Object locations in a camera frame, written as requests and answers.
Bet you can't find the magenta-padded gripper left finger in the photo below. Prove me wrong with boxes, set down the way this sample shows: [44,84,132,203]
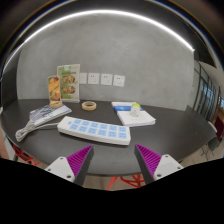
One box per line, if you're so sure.
[44,144,96,187]

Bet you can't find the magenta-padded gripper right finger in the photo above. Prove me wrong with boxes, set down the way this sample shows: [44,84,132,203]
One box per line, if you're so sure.
[133,143,185,186]

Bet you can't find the green and white charger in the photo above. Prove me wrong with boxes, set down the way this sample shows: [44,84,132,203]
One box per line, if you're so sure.
[129,102,143,118]

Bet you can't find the red chair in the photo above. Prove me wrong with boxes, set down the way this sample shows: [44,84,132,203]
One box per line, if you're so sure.
[106,172,146,192]
[11,142,43,167]

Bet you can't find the white power strip blue sockets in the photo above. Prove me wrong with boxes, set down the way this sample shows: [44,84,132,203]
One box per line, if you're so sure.
[56,115,132,147]

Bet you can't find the white booklet with blue band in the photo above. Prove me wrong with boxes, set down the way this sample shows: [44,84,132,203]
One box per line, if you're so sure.
[110,100,157,128]

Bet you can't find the beige masking tape roll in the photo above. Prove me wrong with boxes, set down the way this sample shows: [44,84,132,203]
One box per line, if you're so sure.
[81,100,98,112]

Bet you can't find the small card sign wooden base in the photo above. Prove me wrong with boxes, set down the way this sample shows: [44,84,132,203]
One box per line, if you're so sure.
[46,74,64,110]

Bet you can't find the green menu sign acrylic stand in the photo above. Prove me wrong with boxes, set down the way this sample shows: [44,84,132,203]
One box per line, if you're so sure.
[56,63,82,104]

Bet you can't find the white ceiling light strip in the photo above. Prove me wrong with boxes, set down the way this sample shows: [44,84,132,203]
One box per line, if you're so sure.
[2,8,196,69]

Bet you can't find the white power strip cable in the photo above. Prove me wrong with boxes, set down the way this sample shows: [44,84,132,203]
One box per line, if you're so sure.
[14,119,61,144]

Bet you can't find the white wall socket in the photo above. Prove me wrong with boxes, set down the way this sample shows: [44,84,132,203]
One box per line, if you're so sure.
[112,74,126,88]
[100,73,114,87]
[79,72,88,85]
[87,72,101,86]

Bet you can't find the black-framed glass window wall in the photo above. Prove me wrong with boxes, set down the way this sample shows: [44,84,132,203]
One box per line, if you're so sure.
[191,59,224,122]

